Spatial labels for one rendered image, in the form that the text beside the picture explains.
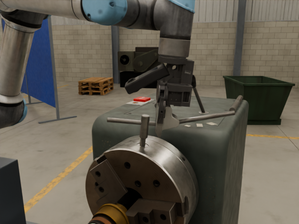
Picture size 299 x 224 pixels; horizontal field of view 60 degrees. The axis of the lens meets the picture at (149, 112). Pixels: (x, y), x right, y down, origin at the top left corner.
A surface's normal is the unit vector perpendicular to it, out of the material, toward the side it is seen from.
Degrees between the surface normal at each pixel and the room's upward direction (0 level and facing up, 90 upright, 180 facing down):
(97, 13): 89
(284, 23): 90
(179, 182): 56
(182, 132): 35
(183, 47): 95
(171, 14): 90
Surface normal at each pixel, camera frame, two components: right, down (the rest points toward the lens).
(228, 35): -0.21, 0.24
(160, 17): -0.42, 0.40
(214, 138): -0.29, -0.58
